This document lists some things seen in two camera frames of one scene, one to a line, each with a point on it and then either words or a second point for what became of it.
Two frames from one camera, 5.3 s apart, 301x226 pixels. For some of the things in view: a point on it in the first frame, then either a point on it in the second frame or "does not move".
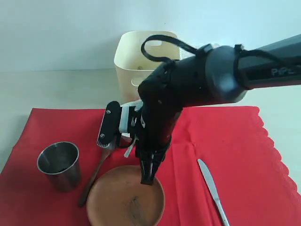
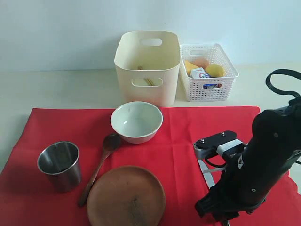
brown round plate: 117,197 does not move
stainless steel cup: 59,161 does not move
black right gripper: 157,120 to 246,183
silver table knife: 208,177 does not move
